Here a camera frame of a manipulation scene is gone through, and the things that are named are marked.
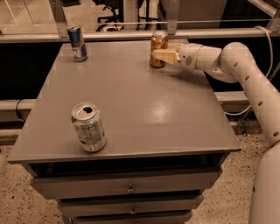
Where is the top grey drawer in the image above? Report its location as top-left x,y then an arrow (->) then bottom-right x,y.
31,167 -> 222,199

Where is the orange soda can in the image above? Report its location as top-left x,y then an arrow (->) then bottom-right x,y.
150,31 -> 168,68

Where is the metal railing frame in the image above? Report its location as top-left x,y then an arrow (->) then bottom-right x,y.
0,0 -> 279,44

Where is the bottom grey drawer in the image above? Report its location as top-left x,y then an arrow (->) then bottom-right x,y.
73,211 -> 193,224

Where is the blue silver energy drink can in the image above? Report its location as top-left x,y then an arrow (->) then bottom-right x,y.
66,25 -> 88,62

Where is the middle grey drawer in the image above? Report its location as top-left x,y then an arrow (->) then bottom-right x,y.
58,194 -> 204,217

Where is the black office chair base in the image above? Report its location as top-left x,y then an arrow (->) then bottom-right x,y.
92,0 -> 151,32

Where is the grey drawer cabinet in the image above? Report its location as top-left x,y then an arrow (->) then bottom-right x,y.
7,38 -> 242,224

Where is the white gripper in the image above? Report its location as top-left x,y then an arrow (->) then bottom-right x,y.
151,43 -> 202,70

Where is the white green 7up can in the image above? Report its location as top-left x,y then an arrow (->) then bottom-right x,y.
71,102 -> 107,152

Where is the grey drawer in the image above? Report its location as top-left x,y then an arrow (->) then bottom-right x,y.
31,167 -> 222,199
73,211 -> 193,224
58,194 -> 204,217

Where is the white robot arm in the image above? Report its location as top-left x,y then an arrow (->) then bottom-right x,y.
151,42 -> 280,224

